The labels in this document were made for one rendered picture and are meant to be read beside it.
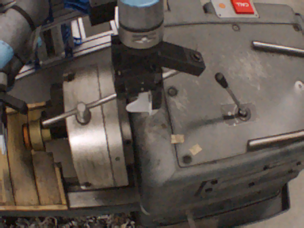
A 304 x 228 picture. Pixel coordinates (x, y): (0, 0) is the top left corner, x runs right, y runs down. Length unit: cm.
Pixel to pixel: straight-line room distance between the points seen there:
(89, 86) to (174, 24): 26
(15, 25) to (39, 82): 127
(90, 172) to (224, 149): 31
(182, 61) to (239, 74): 33
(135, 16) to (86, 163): 48
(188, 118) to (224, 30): 27
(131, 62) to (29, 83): 153
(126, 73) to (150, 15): 15
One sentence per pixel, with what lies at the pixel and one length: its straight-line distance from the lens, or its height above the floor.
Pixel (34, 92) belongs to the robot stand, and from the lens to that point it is 230.
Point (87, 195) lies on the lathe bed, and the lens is 142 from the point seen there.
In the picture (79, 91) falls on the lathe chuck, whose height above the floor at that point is 123.
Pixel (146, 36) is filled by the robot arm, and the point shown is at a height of 159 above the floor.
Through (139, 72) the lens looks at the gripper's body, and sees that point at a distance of 83.
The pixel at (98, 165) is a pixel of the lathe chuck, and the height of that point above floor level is 117.
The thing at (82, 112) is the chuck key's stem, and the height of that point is 131.
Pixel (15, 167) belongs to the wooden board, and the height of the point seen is 88.
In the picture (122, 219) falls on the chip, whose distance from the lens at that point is 169.
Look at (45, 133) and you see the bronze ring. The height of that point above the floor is 111.
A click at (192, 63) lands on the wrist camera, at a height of 150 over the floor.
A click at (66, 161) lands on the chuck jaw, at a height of 111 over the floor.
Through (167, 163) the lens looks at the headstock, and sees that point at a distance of 104.
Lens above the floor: 224
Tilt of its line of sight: 68 degrees down
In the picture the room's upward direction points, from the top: 6 degrees clockwise
